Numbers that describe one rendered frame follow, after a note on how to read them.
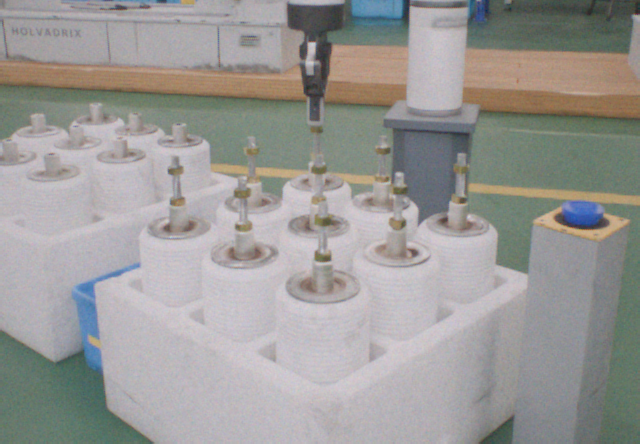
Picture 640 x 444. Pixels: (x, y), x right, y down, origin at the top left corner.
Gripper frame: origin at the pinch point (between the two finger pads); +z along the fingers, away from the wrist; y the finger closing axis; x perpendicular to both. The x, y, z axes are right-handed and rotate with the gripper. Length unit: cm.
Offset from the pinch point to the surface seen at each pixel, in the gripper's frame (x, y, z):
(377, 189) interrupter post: -9.0, -8.0, 8.4
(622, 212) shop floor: -59, 65, 36
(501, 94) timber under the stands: -41, 162, 30
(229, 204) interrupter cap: 9.8, -10.8, 10.3
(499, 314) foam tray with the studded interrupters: -24.1, -20.2, 19.0
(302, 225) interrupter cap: -0.6, -16.8, 10.3
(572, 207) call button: -29.2, -28.3, 2.6
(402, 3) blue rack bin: 0, 441, 27
